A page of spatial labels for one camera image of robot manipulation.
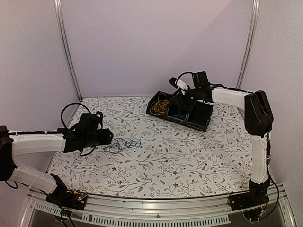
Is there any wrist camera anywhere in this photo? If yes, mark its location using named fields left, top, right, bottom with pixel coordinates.
left=169, top=77, right=188, bottom=91
left=95, top=111, right=103, bottom=130

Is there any aluminium front rail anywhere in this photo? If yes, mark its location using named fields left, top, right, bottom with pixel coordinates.
left=20, top=185, right=299, bottom=227

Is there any right aluminium frame post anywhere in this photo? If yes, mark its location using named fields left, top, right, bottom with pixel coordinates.
left=236, top=0, right=260, bottom=89

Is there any floral tablecloth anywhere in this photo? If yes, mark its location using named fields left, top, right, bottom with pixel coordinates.
left=49, top=97, right=253, bottom=198

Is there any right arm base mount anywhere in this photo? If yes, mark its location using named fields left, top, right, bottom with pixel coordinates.
left=227, top=190, right=269, bottom=222

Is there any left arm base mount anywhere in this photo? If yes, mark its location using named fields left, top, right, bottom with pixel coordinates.
left=46, top=189, right=87, bottom=210

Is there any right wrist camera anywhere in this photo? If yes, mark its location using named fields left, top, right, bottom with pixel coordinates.
left=169, top=77, right=188, bottom=91

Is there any black three-compartment bin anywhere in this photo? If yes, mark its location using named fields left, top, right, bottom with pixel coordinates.
left=146, top=91, right=213, bottom=132

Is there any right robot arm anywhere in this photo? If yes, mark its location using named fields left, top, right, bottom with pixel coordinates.
left=169, top=71, right=274, bottom=206

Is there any yellow cable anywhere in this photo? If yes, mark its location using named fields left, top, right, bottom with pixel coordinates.
left=150, top=92, right=171, bottom=116

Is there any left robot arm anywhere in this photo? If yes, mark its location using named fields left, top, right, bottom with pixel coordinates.
left=0, top=110, right=113, bottom=205

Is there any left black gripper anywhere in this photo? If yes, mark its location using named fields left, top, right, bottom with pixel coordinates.
left=83, top=128, right=113, bottom=148

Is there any aluminium frame post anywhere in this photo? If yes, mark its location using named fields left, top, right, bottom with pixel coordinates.
left=236, top=0, right=260, bottom=89
left=53, top=0, right=83, bottom=101

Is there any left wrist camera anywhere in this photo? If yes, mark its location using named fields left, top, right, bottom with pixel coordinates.
left=95, top=111, right=103, bottom=130

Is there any left aluminium frame post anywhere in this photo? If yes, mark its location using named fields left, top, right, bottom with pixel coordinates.
left=53, top=0, right=83, bottom=101

